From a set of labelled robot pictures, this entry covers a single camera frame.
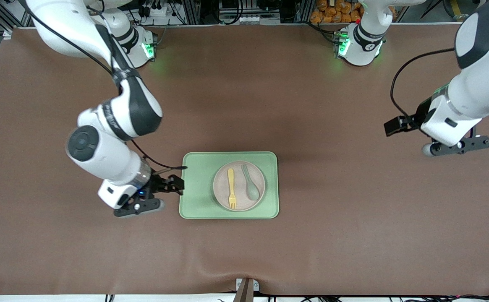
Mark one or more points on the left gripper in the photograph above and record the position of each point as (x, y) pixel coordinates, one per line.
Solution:
(417, 118)

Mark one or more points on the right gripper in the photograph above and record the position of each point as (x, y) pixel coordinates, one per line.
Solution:
(158, 183)

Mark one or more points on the round beige plate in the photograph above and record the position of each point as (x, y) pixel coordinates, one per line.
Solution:
(220, 186)

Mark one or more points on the yellow plastic fork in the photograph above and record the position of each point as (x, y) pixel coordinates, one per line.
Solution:
(231, 184)

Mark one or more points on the green plastic spoon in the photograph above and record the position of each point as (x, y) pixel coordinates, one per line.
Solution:
(252, 193)

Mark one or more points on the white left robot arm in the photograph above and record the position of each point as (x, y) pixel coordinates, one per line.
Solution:
(475, 92)

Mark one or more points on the light green rectangular tray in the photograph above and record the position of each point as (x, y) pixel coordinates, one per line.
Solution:
(198, 205)

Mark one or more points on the grey metal beam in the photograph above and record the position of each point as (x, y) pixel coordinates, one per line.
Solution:
(244, 293)

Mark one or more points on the pile of orange packets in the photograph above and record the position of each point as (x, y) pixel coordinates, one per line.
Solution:
(332, 12)

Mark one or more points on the brown table mat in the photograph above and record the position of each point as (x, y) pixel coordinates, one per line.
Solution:
(311, 251)

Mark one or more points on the white power strip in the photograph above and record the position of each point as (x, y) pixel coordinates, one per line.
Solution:
(156, 11)

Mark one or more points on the white terminal strip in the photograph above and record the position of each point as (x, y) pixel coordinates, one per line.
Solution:
(244, 19)

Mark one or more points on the grey metal table bracket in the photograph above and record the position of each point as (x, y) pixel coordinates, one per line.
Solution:
(256, 286)

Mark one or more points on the aluminium frame post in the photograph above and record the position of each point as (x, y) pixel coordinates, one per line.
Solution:
(304, 10)
(192, 10)

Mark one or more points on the metal corner bracket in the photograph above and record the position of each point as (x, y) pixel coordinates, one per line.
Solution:
(8, 34)

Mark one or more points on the aluminium frame strut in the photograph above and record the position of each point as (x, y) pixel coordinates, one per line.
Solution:
(5, 16)

